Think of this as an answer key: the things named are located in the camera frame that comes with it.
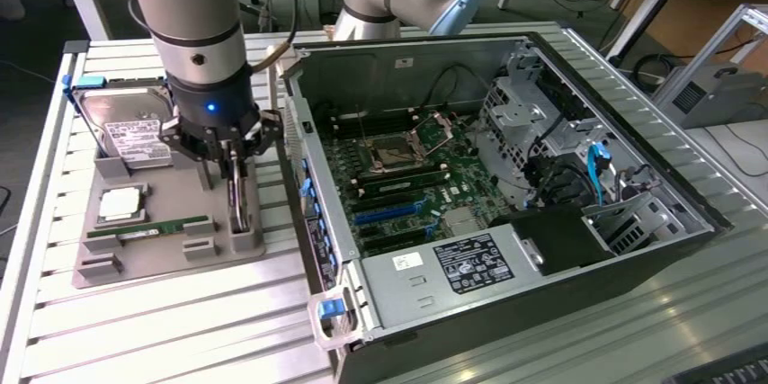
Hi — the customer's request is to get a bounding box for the aluminium profile frame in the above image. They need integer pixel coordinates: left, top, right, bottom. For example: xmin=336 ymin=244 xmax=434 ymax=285
xmin=650 ymin=4 xmax=768 ymax=106

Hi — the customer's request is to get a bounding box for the green graphics card metal bracket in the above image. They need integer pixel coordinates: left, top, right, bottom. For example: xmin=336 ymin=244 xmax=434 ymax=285
xmin=221 ymin=143 xmax=254 ymax=237

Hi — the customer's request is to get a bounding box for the green motherboard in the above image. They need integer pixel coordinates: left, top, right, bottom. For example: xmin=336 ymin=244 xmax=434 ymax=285
xmin=317 ymin=104 xmax=529 ymax=259

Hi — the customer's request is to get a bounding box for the silver CPU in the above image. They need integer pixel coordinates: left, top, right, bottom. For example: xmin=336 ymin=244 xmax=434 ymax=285
xmin=97 ymin=188 xmax=145 ymax=219

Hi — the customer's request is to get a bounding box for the grey power supply unit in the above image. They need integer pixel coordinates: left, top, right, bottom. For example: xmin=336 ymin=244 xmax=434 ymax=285
xmin=358 ymin=224 xmax=545 ymax=331

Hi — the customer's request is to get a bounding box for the metal disk bay cage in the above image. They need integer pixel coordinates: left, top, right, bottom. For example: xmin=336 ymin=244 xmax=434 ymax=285
xmin=478 ymin=49 xmax=606 ymax=169

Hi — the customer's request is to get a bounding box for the silver chipset heat sink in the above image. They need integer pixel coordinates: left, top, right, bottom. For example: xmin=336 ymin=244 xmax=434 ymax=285
xmin=442 ymin=208 xmax=486 ymax=235

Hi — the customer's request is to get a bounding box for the black power cable bundle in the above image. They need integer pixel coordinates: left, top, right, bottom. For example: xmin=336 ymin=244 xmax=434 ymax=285
xmin=520 ymin=112 xmax=601 ymax=212

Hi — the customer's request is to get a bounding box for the black keyboard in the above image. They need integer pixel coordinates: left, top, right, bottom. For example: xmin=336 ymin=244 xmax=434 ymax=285
xmin=662 ymin=347 xmax=768 ymax=384

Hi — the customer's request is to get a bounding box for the long black expansion slot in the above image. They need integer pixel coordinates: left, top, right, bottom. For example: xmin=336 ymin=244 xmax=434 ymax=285
xmin=349 ymin=194 xmax=421 ymax=215
xmin=362 ymin=235 xmax=437 ymax=257
xmin=358 ymin=227 xmax=433 ymax=248

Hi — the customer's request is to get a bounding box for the blue disk wire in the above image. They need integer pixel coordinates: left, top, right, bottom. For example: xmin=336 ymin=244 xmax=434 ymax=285
xmin=590 ymin=143 xmax=613 ymax=208

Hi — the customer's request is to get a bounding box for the CPU socket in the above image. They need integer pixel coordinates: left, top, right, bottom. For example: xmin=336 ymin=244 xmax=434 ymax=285
xmin=362 ymin=131 xmax=430 ymax=174

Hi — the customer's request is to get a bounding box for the grey computer tower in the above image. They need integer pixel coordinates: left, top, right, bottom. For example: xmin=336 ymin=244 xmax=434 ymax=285
xmin=650 ymin=62 xmax=768 ymax=131

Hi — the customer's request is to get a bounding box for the blue expansion slot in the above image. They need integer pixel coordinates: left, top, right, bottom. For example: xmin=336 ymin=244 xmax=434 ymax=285
xmin=353 ymin=204 xmax=425 ymax=226

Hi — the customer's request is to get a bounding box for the black plastic shroud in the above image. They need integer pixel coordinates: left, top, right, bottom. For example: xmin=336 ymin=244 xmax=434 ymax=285
xmin=488 ymin=203 xmax=618 ymax=277

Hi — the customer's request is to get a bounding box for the grey arm cable with connector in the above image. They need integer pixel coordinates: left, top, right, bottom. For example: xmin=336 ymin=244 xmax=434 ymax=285
xmin=250 ymin=0 xmax=301 ymax=75

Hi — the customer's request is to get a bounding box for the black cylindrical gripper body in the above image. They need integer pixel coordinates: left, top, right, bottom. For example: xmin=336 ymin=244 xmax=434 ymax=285
xmin=165 ymin=67 xmax=265 ymax=138

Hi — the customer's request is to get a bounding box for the hard disk drive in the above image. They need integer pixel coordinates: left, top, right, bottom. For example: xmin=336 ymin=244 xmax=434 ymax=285
xmin=58 ymin=73 xmax=181 ymax=156

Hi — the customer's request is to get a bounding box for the metal socket locking lever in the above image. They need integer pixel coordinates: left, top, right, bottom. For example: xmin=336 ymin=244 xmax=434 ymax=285
xmin=354 ymin=103 xmax=370 ymax=142

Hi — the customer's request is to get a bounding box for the black looped cable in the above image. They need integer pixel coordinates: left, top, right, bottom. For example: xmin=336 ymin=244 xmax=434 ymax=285
xmin=418 ymin=64 xmax=502 ymax=109

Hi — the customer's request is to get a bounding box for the green RAM stick white label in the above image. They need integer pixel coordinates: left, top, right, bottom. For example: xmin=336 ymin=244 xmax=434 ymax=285
xmin=358 ymin=172 xmax=450 ymax=199

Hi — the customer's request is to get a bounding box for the metal socket cover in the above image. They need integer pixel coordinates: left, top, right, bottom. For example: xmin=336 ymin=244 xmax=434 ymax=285
xmin=406 ymin=112 xmax=461 ymax=156

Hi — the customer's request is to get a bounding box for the black open PC case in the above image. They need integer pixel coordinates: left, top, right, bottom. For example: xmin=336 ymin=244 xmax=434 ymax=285
xmin=262 ymin=31 xmax=734 ymax=384

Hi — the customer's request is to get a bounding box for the perforated metal bay bracket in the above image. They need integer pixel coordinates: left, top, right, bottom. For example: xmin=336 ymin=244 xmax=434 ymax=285
xmin=581 ymin=190 xmax=718 ymax=259

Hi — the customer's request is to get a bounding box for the RAM slot with white latches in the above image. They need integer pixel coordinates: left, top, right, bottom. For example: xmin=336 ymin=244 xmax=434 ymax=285
xmin=330 ymin=116 xmax=420 ymax=132
xmin=350 ymin=164 xmax=450 ymax=188
xmin=328 ymin=107 xmax=416 ymax=123

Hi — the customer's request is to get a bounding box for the grey parts rack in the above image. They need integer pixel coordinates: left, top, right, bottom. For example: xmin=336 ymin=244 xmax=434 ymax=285
xmin=70 ymin=100 xmax=269 ymax=290

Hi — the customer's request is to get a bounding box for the silver hard disk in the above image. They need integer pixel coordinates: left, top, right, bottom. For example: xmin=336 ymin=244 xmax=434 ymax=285
xmin=77 ymin=86 xmax=181 ymax=165

